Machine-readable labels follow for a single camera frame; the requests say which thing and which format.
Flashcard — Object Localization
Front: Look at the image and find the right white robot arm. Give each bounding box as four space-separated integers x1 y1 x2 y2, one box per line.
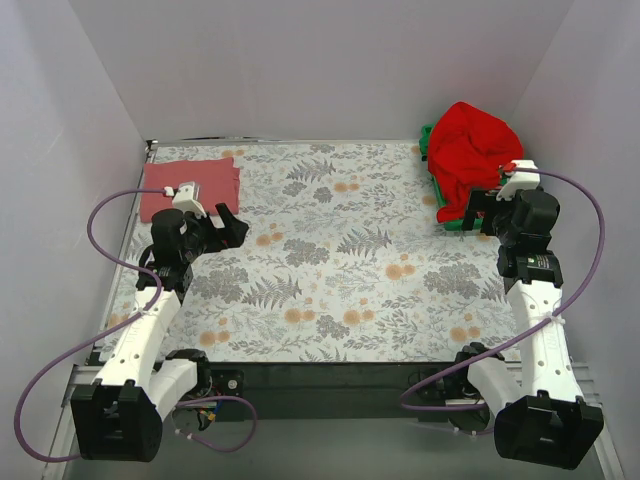
452 187 604 470

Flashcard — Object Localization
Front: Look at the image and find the folded pink t shirt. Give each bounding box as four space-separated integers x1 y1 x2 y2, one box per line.
138 156 242 224

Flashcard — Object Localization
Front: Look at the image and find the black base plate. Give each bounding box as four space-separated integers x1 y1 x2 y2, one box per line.
199 362 490 430

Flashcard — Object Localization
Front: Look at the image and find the floral patterned table mat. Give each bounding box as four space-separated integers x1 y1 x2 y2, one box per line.
153 142 519 362

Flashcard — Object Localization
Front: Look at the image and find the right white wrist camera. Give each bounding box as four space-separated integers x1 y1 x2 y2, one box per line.
496 160 540 201

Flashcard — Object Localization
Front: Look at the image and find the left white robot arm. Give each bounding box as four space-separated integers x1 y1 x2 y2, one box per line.
70 203 249 462

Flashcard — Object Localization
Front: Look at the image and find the red t shirt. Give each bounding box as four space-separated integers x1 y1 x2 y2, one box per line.
427 102 524 223

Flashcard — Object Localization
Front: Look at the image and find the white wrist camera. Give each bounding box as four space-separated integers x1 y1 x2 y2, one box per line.
496 160 540 201
164 181 206 219

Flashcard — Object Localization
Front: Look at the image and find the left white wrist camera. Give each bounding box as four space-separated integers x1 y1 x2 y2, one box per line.
164 181 206 219

